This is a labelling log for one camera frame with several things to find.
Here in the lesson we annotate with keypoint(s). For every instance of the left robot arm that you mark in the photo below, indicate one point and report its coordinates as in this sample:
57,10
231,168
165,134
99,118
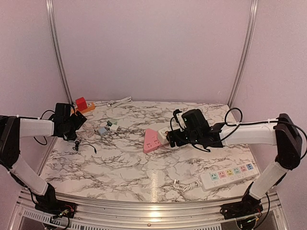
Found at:
15,130

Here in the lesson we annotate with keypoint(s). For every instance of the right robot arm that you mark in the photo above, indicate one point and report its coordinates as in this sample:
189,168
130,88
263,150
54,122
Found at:
281,132

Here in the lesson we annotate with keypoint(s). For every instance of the blue small plug adapter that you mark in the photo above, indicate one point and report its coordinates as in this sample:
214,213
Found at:
101,131

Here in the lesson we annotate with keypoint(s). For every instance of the left aluminium frame post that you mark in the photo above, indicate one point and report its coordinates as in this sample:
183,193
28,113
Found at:
56,47

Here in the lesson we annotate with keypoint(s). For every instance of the white multicolour power strip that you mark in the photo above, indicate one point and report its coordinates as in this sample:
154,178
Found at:
224,177

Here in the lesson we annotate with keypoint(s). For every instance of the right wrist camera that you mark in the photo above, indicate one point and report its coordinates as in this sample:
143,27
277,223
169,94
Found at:
177,114

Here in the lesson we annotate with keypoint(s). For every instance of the red cube socket adapter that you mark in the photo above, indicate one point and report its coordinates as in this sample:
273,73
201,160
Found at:
81,104

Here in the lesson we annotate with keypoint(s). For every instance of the pink triangular power strip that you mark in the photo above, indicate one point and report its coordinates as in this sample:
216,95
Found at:
151,141

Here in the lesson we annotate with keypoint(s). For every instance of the white small charger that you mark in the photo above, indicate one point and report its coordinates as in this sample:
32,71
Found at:
114,128

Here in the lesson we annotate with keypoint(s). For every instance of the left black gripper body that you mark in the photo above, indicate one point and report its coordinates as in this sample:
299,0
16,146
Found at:
69,131

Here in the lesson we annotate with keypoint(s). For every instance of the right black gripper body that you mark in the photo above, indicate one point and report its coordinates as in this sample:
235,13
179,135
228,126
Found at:
193,138

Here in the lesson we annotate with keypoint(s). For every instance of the aluminium frame post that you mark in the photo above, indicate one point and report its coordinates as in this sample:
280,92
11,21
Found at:
245,51
56,47

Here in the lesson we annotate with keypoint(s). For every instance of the right aluminium frame post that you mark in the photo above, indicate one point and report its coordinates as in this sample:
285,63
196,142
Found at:
245,51

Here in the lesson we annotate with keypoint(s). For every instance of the aluminium front rail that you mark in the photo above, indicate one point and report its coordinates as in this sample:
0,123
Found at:
98,214

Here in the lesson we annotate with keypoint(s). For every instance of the orange power strip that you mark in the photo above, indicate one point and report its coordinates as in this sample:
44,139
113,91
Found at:
90,107

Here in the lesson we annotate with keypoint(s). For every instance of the white cube socket adapter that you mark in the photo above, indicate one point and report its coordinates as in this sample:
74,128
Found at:
162,135

